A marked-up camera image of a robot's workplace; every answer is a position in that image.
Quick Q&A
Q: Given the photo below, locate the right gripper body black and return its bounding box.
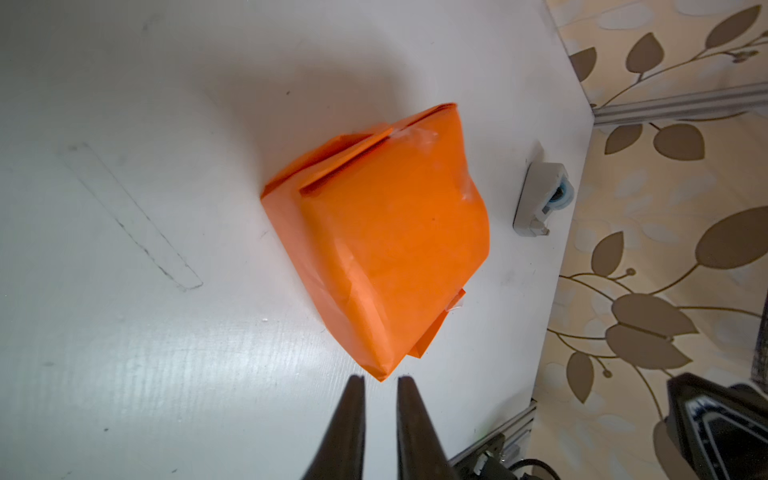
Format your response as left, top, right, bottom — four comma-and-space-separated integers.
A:
665, 373, 767, 479

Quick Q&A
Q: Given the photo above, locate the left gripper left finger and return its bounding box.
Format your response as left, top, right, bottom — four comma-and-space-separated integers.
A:
303, 375, 366, 480

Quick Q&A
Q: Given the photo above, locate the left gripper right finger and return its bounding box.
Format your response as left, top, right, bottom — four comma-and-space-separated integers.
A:
396, 376, 458, 480

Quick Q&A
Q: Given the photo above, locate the orange wrapping paper sheet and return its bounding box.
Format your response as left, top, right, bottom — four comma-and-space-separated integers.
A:
261, 103, 490, 380

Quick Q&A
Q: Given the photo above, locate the white tape dispenser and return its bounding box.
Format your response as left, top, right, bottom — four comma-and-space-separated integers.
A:
513, 161, 576, 237

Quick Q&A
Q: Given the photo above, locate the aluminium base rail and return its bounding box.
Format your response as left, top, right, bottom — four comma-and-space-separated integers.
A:
449, 400, 538, 479

